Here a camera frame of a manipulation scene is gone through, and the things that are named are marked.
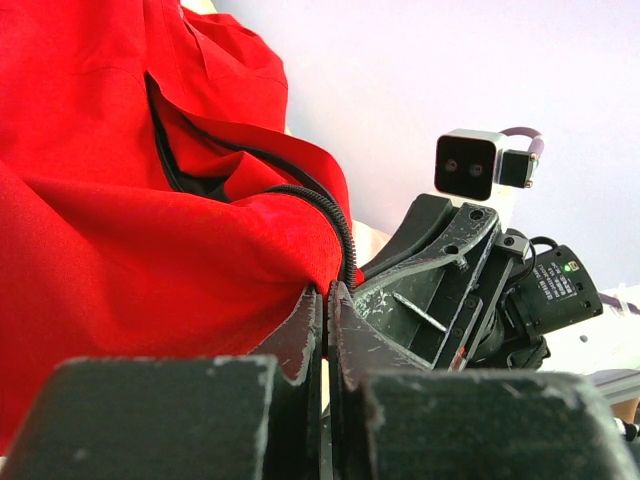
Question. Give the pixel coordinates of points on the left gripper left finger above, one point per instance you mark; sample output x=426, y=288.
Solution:
x=229, y=417

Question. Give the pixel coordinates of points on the red zip jacket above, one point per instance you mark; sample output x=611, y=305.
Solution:
x=152, y=203

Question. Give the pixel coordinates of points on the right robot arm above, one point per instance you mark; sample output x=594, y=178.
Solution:
x=561, y=292

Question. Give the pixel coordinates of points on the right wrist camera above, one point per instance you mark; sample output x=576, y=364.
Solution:
x=469, y=163

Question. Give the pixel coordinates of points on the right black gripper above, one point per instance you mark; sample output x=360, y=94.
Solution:
x=449, y=288

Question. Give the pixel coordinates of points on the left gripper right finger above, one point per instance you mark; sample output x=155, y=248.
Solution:
x=393, y=418

